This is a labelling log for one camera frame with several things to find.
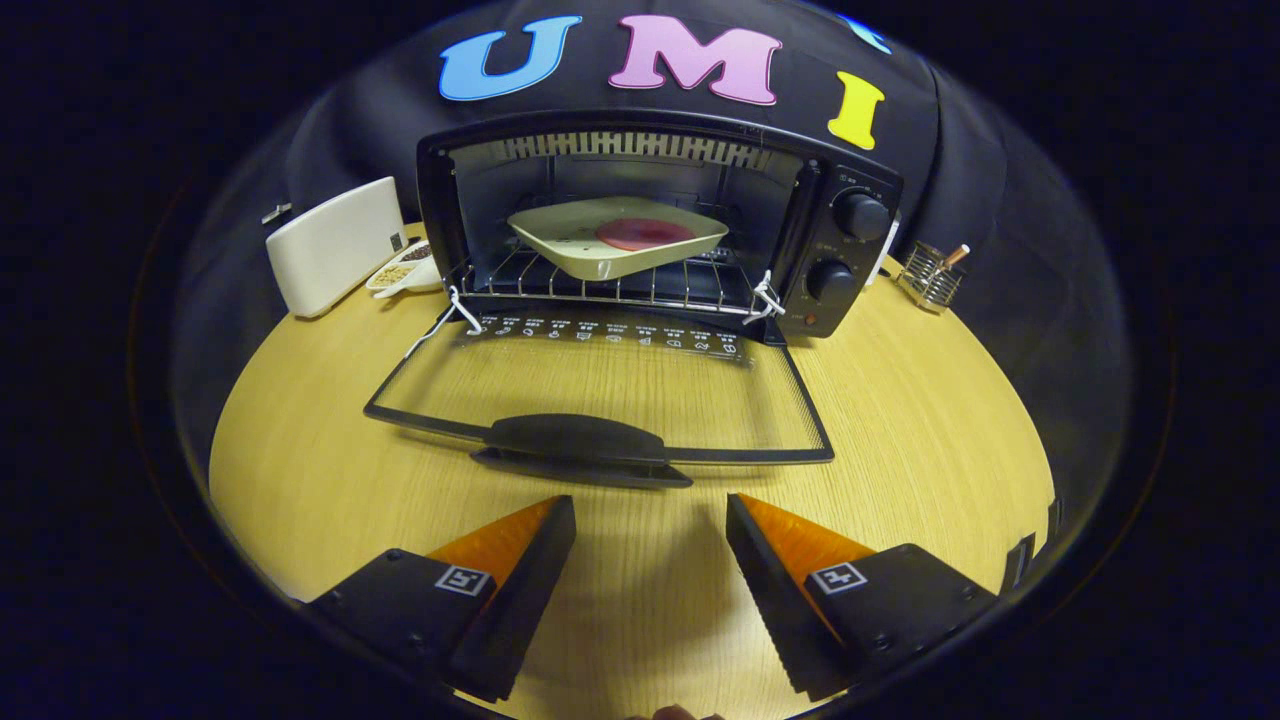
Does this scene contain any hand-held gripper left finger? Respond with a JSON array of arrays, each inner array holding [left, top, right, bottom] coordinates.
[[300, 495, 578, 704]]

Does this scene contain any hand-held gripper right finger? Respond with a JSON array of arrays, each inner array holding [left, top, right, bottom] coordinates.
[[725, 492, 1001, 703]]

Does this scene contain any cream square plate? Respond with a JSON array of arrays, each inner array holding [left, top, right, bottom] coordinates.
[[507, 196, 730, 282]]

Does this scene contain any black toaster oven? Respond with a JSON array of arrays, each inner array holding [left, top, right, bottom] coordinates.
[[362, 110, 904, 491]]

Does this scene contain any pink round ham slice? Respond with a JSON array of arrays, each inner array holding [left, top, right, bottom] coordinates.
[[596, 218, 697, 252]]

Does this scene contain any white bread toaster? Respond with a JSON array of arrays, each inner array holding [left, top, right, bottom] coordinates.
[[265, 176, 411, 319]]

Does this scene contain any white divided seed dish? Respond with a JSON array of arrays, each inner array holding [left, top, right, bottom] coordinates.
[[365, 238, 443, 300]]

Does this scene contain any clear glass bottle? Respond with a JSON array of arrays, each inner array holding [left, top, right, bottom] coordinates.
[[868, 212, 903, 289]]

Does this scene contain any metal wire holder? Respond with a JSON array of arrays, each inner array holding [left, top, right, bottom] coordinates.
[[897, 240, 966, 315]]

